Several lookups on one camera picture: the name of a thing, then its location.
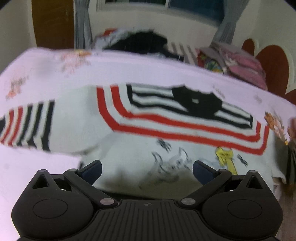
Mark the white red black striped sweater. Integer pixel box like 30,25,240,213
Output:
1,84,288,197

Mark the pink floral bed sheet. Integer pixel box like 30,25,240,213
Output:
1,48,295,240

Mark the colourful cartoon pillow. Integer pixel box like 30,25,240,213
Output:
197,52,224,74

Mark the pink grey folded bedding stack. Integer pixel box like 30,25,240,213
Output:
198,41,267,90

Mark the red white scalloped headboard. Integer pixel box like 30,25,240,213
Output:
242,39,295,104

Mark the grey white striped mattress sheet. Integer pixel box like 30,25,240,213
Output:
167,42,199,66

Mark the grey left curtain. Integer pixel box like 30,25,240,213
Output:
74,0,93,49

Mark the grey curtain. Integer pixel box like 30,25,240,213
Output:
212,0,248,44
74,0,93,49

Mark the white grey patterned cloth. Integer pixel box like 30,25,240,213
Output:
91,29,129,50

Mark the brown wooden door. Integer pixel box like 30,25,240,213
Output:
32,0,74,49

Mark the black garment pile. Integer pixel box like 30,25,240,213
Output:
103,31,184,62

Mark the white framed window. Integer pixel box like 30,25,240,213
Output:
89,1,221,32

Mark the grey right curtain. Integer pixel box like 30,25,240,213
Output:
212,0,248,44

